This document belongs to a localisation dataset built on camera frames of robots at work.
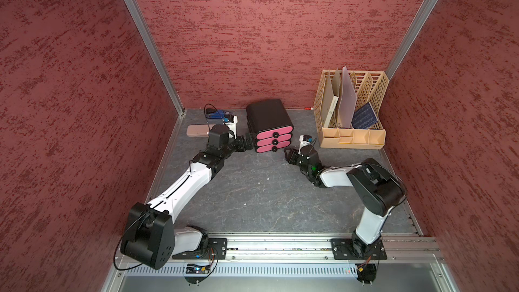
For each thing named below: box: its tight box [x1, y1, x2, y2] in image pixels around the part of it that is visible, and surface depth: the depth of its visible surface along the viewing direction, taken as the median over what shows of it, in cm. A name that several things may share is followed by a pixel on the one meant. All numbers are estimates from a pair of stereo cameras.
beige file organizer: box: [313, 69, 390, 150], surface depth 105 cm
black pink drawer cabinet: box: [245, 98, 294, 154], surface depth 97 cm
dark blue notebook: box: [351, 102, 379, 130], surface depth 105 cm
